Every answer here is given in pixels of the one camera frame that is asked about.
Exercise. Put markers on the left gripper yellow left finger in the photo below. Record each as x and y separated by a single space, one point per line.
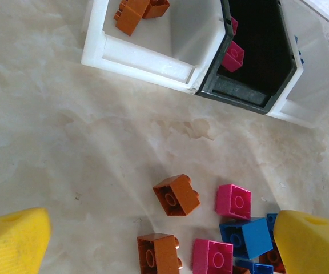
13 245

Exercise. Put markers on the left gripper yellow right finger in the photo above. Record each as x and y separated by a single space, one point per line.
313 248

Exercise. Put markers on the pink lego brick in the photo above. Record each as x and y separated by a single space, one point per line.
233 56
234 25
213 257
234 201

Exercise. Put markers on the orange lego brick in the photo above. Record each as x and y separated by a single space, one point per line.
240 270
178 197
160 254
156 8
130 17
273 258

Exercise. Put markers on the long blue lego brick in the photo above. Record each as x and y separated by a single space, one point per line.
256 267

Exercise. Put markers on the white rectangular container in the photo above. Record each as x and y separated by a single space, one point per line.
310 94

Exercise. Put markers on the black rectangular container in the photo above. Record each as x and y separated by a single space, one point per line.
233 94

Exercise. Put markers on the white square container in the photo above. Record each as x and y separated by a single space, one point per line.
141 55

